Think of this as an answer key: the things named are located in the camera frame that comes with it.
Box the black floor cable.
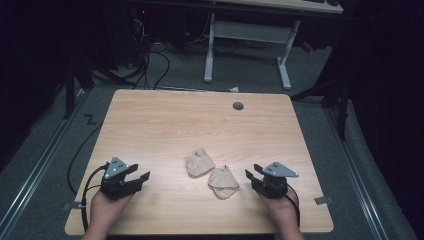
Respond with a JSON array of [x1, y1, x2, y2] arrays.
[[66, 122, 104, 197]]

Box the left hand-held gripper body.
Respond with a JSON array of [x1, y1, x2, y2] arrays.
[[99, 155, 144, 201]]

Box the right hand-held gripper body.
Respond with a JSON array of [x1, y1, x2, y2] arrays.
[[251, 161, 300, 200]]

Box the black metal stand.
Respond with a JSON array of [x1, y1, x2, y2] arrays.
[[62, 56, 138, 120], [290, 74, 351, 142]]

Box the beige sock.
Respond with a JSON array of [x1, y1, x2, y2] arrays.
[[207, 164, 241, 200], [185, 147, 216, 178]]

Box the white metal frame desk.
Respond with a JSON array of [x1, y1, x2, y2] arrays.
[[203, 0, 345, 91]]

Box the person's right hand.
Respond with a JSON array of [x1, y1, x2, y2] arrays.
[[258, 192, 301, 231]]

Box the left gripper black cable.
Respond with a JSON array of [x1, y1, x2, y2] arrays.
[[80, 162, 111, 232]]

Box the grey tape strip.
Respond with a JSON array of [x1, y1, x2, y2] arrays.
[[62, 201, 86, 212], [314, 195, 334, 206]]

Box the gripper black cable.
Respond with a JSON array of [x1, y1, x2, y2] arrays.
[[80, 162, 111, 232], [284, 183, 301, 228]]

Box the metal floor rail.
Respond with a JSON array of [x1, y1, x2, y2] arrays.
[[0, 89, 91, 238], [324, 106, 390, 240]]

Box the person's left hand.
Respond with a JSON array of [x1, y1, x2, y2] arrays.
[[90, 189, 136, 231]]

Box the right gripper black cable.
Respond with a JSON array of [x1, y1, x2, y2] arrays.
[[284, 183, 301, 228]]

